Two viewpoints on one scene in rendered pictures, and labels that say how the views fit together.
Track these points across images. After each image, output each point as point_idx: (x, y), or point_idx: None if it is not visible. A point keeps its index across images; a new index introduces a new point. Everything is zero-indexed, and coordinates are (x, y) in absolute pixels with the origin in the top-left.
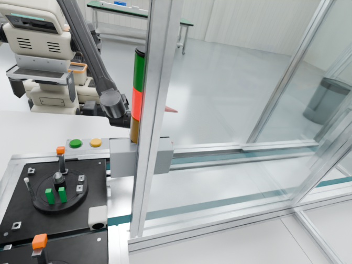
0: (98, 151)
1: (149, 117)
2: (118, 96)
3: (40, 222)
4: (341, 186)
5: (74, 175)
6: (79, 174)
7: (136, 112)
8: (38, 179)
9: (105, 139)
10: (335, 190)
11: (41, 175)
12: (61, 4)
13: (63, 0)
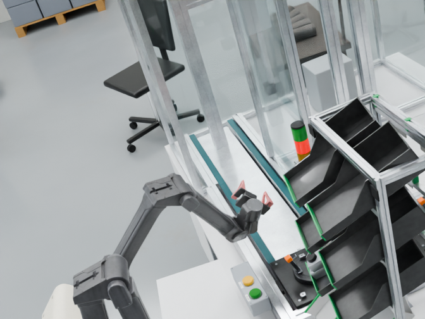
0: (259, 275)
1: None
2: (252, 199)
3: None
4: (246, 128)
5: (298, 265)
6: (296, 262)
7: (309, 147)
8: (308, 288)
9: (239, 278)
10: (251, 133)
11: (303, 289)
12: (202, 199)
13: (200, 196)
